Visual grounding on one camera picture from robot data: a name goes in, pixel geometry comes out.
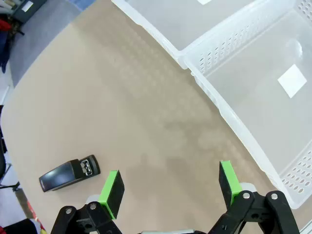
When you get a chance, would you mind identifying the grey storage bin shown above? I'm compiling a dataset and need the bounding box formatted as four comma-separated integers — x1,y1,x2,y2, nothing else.
11,0,47,24

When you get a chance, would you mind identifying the black stapler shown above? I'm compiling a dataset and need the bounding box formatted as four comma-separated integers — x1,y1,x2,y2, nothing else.
38,154,101,193

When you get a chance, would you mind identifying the blue hanging garment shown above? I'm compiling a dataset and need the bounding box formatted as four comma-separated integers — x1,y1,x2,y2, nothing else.
0,30,13,74

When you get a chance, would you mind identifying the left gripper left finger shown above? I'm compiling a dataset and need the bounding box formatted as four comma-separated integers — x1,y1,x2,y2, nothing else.
50,169,125,234

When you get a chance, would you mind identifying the black office chair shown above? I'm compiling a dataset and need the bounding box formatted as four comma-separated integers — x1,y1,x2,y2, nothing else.
0,104,20,193

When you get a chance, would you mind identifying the white perforated plastic basket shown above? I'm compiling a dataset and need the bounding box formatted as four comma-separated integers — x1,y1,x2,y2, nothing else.
181,0,312,210
111,0,276,70

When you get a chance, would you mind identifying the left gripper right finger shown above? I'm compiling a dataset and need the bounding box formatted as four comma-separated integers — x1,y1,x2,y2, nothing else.
207,160,300,234

